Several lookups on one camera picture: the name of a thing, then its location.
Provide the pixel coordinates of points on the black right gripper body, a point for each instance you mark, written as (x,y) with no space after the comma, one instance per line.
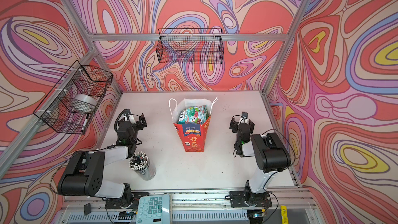
(235,125)

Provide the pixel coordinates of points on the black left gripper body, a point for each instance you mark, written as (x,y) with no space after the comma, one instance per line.
(138,127)

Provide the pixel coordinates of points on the teal mint snack bag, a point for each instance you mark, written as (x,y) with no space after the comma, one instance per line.
(194,114)

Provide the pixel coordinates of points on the red white paper bag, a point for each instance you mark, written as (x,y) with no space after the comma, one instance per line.
(192,135)

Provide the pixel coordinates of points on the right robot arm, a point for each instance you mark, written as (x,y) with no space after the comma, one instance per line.
(271,157)

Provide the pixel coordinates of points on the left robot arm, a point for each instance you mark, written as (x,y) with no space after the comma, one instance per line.
(84,173)

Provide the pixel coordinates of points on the pen cup with pens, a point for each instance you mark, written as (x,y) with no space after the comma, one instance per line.
(142,165)

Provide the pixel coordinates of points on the black marker in basket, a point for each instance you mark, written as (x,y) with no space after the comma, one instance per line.
(83,129)

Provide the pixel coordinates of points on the white tape roll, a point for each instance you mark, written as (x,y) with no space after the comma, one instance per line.
(83,103)

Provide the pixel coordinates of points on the teal calculator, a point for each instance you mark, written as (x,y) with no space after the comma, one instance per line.
(155,210)

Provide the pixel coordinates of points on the left wire basket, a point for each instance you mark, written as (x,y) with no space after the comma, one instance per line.
(57,112)

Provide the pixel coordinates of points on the wire basket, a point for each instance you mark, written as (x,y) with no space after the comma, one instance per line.
(57,112)
(190,46)

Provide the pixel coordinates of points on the back wire basket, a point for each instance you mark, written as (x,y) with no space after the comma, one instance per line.
(190,46)

